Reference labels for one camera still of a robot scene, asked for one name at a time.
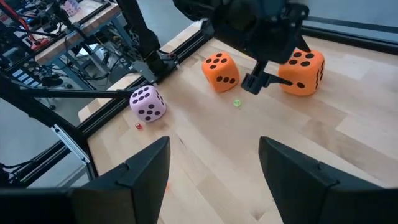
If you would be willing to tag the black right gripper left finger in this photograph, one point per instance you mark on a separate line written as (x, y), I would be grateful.
(130, 199)

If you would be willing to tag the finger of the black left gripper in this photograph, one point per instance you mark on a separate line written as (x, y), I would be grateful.
(253, 82)
(303, 43)

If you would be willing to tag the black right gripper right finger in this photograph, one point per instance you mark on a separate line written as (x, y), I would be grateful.
(304, 202)

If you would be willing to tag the small green die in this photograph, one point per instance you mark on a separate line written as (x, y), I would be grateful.
(237, 103)

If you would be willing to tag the orange foam die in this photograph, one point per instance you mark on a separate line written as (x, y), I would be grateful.
(306, 77)
(222, 70)

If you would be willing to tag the small red die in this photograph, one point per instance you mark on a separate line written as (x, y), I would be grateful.
(138, 126)

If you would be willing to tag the pink foam die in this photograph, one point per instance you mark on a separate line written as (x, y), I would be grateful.
(149, 104)

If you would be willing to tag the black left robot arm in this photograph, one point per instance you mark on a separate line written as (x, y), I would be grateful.
(143, 31)

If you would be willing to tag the wooden workbench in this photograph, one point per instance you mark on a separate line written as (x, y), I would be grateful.
(90, 18)

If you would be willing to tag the silver frame bracket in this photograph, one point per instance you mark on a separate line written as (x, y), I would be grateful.
(70, 143)

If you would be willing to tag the black table frame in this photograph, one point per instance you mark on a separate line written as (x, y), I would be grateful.
(102, 116)

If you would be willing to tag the black diagonal frame strut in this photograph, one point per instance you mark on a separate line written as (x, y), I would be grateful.
(77, 93)

